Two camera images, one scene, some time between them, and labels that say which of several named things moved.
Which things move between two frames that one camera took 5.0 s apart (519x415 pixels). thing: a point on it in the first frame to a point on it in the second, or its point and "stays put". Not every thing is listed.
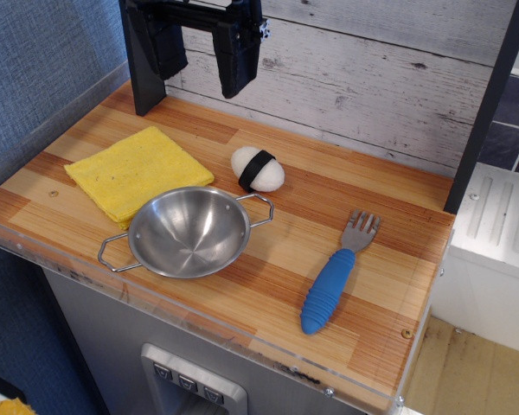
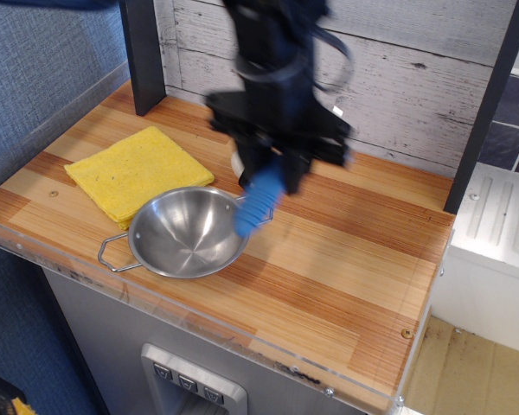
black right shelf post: x=509 y=51 stays put
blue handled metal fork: x=327 y=292 to x=265 y=182
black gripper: x=241 y=27 to x=277 y=126
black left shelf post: x=147 y=81 stays put
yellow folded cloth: x=120 y=175 stays put
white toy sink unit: x=486 y=284 stays put
